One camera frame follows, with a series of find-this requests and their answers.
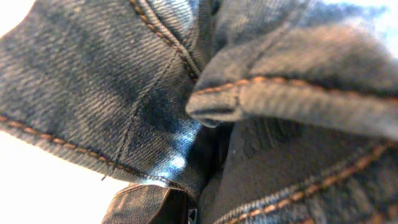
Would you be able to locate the light blue denim jeans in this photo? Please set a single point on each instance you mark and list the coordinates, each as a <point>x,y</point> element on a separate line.
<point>266,111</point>

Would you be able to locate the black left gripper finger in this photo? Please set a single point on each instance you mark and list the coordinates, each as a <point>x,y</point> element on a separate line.
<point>177,208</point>

